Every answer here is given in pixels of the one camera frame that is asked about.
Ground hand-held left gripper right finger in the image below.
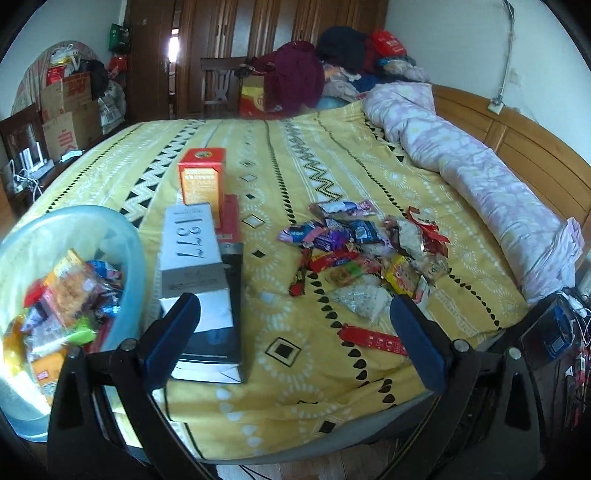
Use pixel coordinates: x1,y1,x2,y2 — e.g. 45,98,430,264
390,294,548,480

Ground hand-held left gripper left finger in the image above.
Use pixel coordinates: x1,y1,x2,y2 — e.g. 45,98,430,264
46,292,218,480

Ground translucent pale blue bowl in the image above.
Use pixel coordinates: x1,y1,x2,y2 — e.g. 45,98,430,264
0,205,148,443

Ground pile of mixed snack packets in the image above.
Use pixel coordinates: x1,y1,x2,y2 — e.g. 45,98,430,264
0,249,125,407
277,199,451,319

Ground red flat sachet strip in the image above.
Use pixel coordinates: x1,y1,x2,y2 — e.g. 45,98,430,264
337,323,409,356

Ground black flat box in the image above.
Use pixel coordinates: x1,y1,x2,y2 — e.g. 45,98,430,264
171,242,247,385

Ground long grey white box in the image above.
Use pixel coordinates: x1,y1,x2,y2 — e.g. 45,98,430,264
157,203,234,330

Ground flat red box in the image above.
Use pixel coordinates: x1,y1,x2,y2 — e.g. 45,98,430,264
217,194,243,243

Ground small blue device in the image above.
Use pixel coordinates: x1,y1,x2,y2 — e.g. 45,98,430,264
545,305,571,361

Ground orange red carton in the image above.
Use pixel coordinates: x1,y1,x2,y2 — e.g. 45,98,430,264
178,148,228,227

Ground pale floral quilt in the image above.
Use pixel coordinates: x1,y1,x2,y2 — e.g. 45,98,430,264
361,83,585,303

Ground yellow patterned bedspread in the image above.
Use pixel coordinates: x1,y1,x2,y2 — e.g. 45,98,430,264
0,104,529,462

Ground white router with antennas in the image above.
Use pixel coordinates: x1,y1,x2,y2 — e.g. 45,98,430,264
18,143,51,178

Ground wooden headboard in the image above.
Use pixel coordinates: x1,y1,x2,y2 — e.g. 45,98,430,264
429,83,591,222

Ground printed plastic bag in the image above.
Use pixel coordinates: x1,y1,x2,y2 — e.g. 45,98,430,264
97,83,127,134

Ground red gold gift box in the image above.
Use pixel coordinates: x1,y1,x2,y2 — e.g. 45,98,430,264
238,74,282,118

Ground carved back wooden chair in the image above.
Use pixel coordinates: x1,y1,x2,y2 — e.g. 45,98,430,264
199,56,250,118

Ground plain dark wooden chair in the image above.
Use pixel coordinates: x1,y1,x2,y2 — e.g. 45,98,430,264
0,102,47,185

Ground pile of mixed clothes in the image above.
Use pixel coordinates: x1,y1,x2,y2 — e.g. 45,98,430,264
318,55,432,112

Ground black garment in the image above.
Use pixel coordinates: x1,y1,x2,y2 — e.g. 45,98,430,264
85,59,112,97

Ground maroon garment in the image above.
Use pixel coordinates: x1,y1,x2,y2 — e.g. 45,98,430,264
252,41,326,116

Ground red shopping bag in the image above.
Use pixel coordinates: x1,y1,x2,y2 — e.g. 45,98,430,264
369,30,407,58

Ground dark navy garment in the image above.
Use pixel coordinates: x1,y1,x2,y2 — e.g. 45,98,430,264
316,26,375,72

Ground round striped tabletop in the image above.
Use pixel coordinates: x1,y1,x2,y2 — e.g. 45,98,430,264
10,41,100,121

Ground white plastic bag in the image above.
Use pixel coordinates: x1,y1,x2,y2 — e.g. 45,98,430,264
52,44,81,65

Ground green hanging bag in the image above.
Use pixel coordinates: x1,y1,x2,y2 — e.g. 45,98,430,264
107,24,132,51

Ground brown wooden wardrobe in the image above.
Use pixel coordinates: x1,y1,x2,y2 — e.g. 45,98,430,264
124,0,389,121

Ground white charging cables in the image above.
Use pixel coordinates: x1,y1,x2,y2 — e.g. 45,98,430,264
561,288,591,319

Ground white power strip with cables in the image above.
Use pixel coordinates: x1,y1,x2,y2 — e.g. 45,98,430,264
0,171,42,195

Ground white wall cable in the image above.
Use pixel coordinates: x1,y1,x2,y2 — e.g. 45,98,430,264
492,0,518,100

